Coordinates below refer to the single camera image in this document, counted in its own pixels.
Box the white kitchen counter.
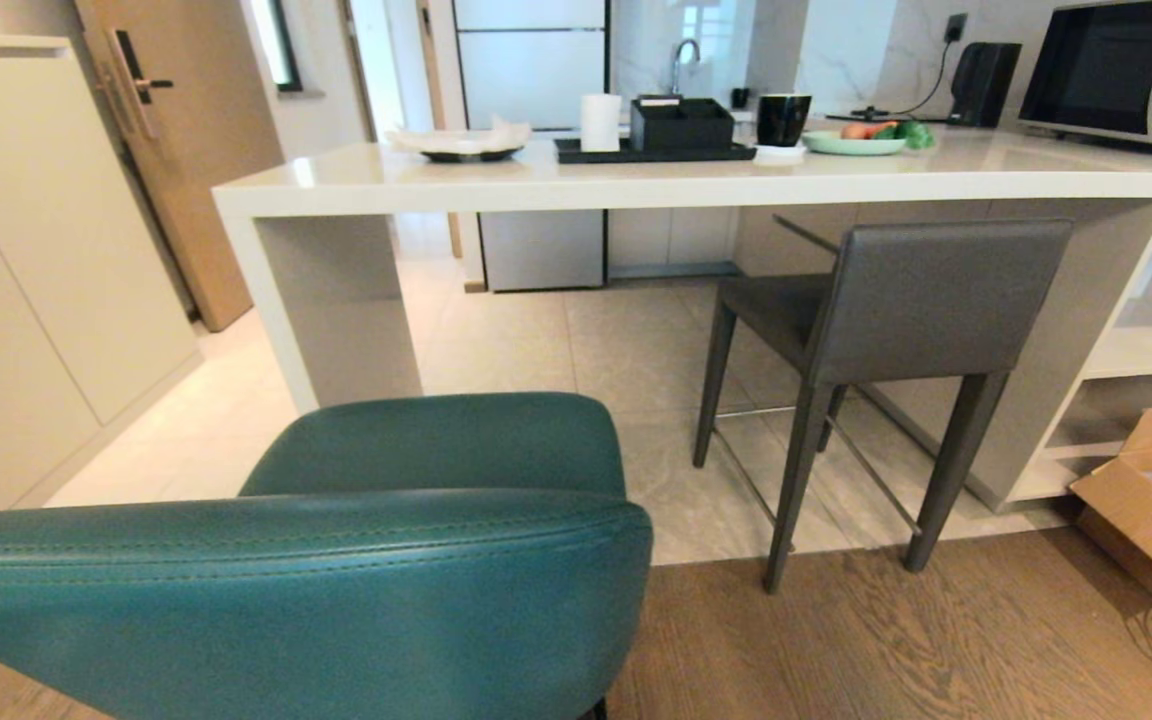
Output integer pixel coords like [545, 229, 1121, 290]
[212, 122, 1152, 515]

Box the teal leather bar stool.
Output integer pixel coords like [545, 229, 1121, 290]
[0, 391, 655, 720]

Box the grey leather bar stool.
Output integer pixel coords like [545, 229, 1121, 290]
[691, 218, 1075, 595]

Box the black tray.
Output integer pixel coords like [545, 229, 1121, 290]
[554, 137, 758, 165]

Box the dark plate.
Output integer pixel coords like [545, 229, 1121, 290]
[420, 146, 525, 164]

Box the white paper towel roll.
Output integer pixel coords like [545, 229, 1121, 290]
[580, 93, 623, 153]

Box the white crumpled cloth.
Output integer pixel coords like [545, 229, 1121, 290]
[383, 114, 534, 157]

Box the white refrigerator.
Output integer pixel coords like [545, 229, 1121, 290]
[451, 0, 611, 293]

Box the black organizer box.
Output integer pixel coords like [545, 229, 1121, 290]
[629, 95, 736, 153]

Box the black mug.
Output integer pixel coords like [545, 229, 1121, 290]
[758, 94, 813, 149]

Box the chrome faucet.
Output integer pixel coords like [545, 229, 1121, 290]
[671, 38, 702, 96]

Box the light green plate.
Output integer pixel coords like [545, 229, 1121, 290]
[801, 130, 908, 157]

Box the green vegetable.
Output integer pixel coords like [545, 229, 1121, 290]
[880, 120, 937, 152]

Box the wooden door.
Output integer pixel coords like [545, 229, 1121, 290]
[72, 0, 286, 333]

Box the black kettle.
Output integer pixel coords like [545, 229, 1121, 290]
[948, 42, 1023, 129]

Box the beige cabinet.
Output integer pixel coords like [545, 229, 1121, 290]
[0, 34, 204, 518]

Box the cardboard box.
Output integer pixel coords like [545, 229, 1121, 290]
[1069, 403, 1152, 631]

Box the silver microwave oven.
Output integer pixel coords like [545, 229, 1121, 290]
[1017, 0, 1152, 153]

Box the black power cable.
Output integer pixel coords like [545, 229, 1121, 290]
[826, 38, 959, 123]

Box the black door handle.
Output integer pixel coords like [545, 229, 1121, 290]
[112, 29, 175, 106]

